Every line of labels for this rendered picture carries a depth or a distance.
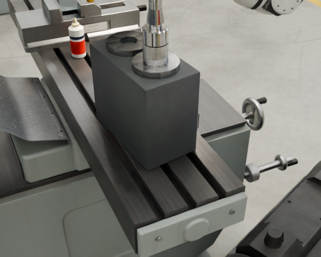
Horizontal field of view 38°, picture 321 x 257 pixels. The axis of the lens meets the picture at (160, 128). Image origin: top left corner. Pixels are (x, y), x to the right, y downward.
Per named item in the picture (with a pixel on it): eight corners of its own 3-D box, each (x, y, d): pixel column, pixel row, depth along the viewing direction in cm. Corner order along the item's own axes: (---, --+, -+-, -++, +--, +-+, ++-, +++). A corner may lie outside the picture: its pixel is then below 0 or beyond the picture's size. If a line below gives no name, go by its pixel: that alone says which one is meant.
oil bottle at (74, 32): (83, 50, 133) (79, 14, 126) (88, 56, 130) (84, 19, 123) (70, 53, 132) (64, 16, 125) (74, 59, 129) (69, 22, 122)
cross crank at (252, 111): (251, 116, 170) (256, 87, 162) (271, 134, 161) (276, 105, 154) (213, 127, 164) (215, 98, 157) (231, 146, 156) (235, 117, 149)
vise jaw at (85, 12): (89, 0, 145) (88, -13, 142) (101, 15, 135) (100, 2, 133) (71, 3, 143) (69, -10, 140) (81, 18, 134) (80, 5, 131)
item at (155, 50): (146, 52, 89) (146, 25, 86) (171, 55, 88) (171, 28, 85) (139, 63, 85) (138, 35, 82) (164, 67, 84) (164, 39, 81)
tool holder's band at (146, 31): (146, 25, 86) (146, 20, 85) (171, 28, 85) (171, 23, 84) (138, 35, 82) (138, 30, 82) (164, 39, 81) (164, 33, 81)
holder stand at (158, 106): (141, 101, 112) (138, 22, 100) (196, 150, 97) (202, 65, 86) (96, 117, 107) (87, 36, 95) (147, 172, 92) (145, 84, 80)
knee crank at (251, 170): (290, 158, 165) (293, 145, 161) (301, 168, 160) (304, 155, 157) (237, 176, 157) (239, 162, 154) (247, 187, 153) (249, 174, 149)
